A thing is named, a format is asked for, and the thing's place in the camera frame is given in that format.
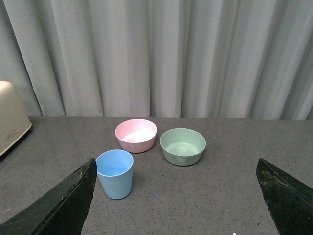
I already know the pink bowl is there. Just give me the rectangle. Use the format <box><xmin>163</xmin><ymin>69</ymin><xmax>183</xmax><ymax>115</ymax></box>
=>
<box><xmin>115</xmin><ymin>118</ymin><xmax>157</xmax><ymax>153</ymax></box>

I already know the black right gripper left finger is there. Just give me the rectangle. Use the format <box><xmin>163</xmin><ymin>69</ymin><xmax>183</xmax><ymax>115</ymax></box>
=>
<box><xmin>0</xmin><ymin>158</ymin><xmax>97</xmax><ymax>235</ymax></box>

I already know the blue cup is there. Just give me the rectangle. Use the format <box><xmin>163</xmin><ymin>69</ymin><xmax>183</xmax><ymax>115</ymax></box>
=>
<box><xmin>96</xmin><ymin>149</ymin><xmax>134</xmax><ymax>200</ymax></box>

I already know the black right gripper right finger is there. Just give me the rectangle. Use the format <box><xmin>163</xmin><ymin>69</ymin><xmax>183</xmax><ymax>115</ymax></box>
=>
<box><xmin>256</xmin><ymin>159</ymin><xmax>313</xmax><ymax>235</ymax></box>

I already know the green bowl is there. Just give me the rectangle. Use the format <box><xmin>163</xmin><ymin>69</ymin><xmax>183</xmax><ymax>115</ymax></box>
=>
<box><xmin>160</xmin><ymin>128</ymin><xmax>206</xmax><ymax>167</ymax></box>

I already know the cream white toaster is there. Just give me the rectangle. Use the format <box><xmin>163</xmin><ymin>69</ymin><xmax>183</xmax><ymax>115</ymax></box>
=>
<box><xmin>0</xmin><ymin>81</ymin><xmax>32</xmax><ymax>155</ymax></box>

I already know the grey-white curtain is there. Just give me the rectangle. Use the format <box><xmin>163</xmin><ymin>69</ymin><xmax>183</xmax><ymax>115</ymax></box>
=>
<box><xmin>0</xmin><ymin>0</ymin><xmax>313</xmax><ymax>120</ymax></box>

